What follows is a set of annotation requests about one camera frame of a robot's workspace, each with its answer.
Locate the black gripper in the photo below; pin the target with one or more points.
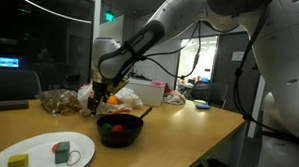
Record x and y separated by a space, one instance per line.
99 88

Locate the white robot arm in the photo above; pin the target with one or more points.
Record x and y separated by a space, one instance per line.
178 14

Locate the small teal toy block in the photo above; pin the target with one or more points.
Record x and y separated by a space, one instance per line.
106 126

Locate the white orange plastic bag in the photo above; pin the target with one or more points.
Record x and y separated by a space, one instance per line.
129 99

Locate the red toy piece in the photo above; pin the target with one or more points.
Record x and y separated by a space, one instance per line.
118 128

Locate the brown crinkled snack bag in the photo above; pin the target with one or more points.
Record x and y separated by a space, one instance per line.
58 102

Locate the small orange toy piece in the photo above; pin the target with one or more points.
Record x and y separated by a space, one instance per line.
54 148

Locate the yellow toy block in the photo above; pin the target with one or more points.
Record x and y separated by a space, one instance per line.
18 161

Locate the black bowl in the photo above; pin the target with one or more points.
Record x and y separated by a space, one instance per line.
119 139

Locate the spoon in bowl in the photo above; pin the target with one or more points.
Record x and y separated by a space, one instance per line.
145 112

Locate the white plastic bin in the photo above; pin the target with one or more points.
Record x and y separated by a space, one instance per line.
146 91

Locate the dark pink cloth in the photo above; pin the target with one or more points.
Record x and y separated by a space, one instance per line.
158 84

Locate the white round plate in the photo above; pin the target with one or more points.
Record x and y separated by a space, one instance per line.
37 146

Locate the grey white cloth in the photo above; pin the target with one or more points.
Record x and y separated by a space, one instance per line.
173 101

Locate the light pink cloth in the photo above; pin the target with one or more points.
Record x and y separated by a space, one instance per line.
179 94

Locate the dark office chair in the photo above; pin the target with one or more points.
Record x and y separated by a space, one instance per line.
12 85

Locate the long black block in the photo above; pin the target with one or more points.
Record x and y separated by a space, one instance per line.
9 105

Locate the green exit sign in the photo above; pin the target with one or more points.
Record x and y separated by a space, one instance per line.
109 16

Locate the curved ceiling light strip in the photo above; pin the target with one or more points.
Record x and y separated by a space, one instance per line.
52 12

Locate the pale green flat object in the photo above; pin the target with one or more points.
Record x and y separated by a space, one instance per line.
199 102

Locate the person in background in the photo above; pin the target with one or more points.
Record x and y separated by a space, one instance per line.
198 79

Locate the flat blue object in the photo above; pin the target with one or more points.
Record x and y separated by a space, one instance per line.
203 106

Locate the black mesh office chair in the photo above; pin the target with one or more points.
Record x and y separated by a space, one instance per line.
216 92

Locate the blue lit wall screen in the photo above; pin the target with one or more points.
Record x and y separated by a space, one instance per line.
8 62

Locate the white paper wall notice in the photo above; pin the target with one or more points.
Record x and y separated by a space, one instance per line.
238 56

